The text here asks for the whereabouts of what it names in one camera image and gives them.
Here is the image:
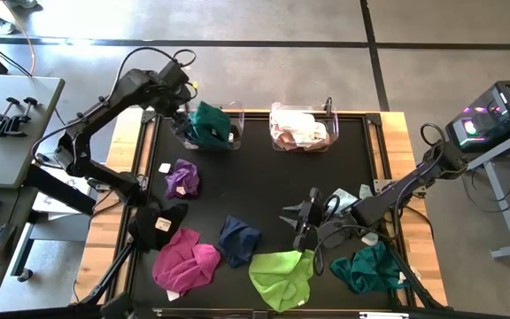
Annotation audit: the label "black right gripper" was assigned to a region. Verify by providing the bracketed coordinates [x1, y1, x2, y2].
[279, 187, 327, 253]

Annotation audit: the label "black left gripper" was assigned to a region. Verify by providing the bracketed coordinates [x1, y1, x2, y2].
[155, 59, 198, 136]

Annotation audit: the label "dark teal towel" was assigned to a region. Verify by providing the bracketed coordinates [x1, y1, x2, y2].
[187, 100, 233, 150]
[328, 241, 411, 295]

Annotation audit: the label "light blue towel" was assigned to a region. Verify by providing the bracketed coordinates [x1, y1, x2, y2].
[325, 183, 374, 214]

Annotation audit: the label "purple towel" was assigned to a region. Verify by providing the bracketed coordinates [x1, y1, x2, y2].
[158, 159, 202, 200]

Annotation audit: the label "clear plastic bin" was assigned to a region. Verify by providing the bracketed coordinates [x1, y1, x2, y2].
[173, 104, 245, 152]
[268, 101, 340, 153]

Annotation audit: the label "navy blue towel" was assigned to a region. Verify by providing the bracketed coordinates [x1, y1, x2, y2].
[218, 215, 264, 269]

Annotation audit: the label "lime green towel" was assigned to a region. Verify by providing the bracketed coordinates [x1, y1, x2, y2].
[248, 249, 316, 314]

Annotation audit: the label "black towel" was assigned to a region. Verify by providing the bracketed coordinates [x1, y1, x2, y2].
[127, 202, 189, 253]

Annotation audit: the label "magenta pink towel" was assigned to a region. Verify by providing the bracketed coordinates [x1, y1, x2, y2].
[151, 228, 222, 302]

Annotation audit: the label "beige towel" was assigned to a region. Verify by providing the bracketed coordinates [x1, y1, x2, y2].
[272, 130, 331, 152]

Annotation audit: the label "white towel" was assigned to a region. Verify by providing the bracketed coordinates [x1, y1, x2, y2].
[270, 110, 327, 143]

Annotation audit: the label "black rig strut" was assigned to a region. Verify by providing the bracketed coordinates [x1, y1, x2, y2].
[73, 241, 137, 319]
[385, 247, 449, 311]

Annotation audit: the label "white paper sheets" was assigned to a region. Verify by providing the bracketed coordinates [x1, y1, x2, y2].
[32, 166, 102, 222]

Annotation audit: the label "black desk clamp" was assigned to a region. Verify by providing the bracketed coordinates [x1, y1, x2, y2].
[2, 96, 40, 137]
[0, 96, 21, 136]

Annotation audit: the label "light grey desk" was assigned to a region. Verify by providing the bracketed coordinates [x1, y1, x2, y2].
[0, 74, 66, 190]

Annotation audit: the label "grey metal stand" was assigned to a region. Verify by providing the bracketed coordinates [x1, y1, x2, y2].
[465, 126, 510, 261]

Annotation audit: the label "black computer mouse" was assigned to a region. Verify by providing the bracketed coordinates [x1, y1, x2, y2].
[0, 222, 17, 267]

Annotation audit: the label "black lit computer case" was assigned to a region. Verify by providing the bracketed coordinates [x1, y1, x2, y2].
[444, 79, 510, 154]

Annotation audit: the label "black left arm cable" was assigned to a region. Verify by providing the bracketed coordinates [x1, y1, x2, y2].
[31, 46, 197, 169]

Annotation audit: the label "black aluminium table frame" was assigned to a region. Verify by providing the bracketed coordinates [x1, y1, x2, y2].
[124, 109, 415, 318]

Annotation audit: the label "thin orange cable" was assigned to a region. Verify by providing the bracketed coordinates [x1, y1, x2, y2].
[0, 0, 37, 76]

